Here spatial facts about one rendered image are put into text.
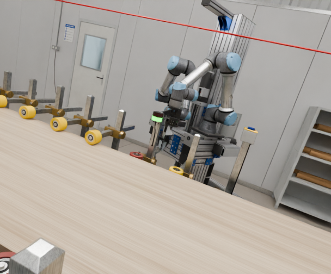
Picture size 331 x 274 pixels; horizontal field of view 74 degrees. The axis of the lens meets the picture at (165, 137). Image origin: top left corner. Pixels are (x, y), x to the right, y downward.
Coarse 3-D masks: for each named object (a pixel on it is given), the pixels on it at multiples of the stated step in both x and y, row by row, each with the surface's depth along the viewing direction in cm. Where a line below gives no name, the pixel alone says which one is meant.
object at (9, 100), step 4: (8, 100) 148; (12, 100) 150; (16, 100) 153; (20, 100) 156; (24, 100) 159; (36, 100) 169; (40, 100) 172; (44, 100) 175; (48, 100) 179; (52, 100) 183
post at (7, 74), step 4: (4, 72) 163; (8, 72) 163; (4, 76) 164; (8, 76) 164; (4, 80) 164; (8, 80) 165; (4, 84) 165; (8, 84) 166; (4, 88) 165; (8, 88) 166; (8, 104) 171; (8, 108) 172
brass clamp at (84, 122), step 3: (75, 117) 148; (78, 117) 147; (81, 117) 147; (81, 120) 147; (84, 120) 146; (87, 120) 145; (90, 120) 147; (81, 123) 147; (84, 123) 146; (87, 123) 145; (90, 123) 146; (93, 123) 149; (84, 126) 147; (87, 126) 147; (90, 126) 147
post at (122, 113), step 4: (120, 112) 137; (124, 112) 137; (120, 116) 138; (124, 116) 139; (120, 120) 138; (124, 120) 141; (116, 124) 140; (120, 124) 139; (116, 128) 140; (120, 128) 140; (116, 140) 141; (112, 144) 143; (116, 144) 142; (112, 148) 143; (116, 148) 143
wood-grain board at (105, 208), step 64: (0, 128) 112; (0, 192) 66; (64, 192) 74; (128, 192) 85; (192, 192) 99; (64, 256) 51; (128, 256) 56; (192, 256) 62; (256, 256) 69; (320, 256) 78
